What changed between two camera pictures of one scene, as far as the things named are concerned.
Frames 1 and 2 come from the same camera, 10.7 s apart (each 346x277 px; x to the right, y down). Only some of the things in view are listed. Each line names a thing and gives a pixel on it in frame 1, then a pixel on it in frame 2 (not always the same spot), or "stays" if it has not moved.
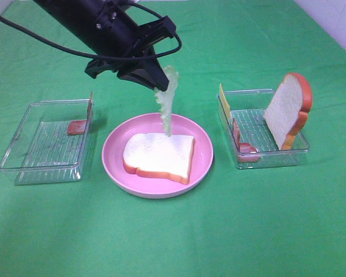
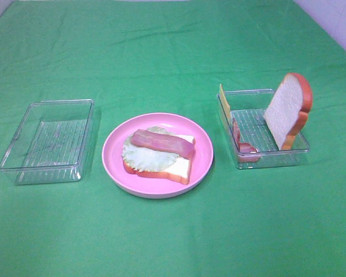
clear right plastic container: [252, 141] stays
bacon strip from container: [78, 127] to [172, 143]
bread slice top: [286, 114] stays
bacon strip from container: [246, 152] stays
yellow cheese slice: [225, 101] stays
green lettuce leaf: [164, 97] to [144, 159]
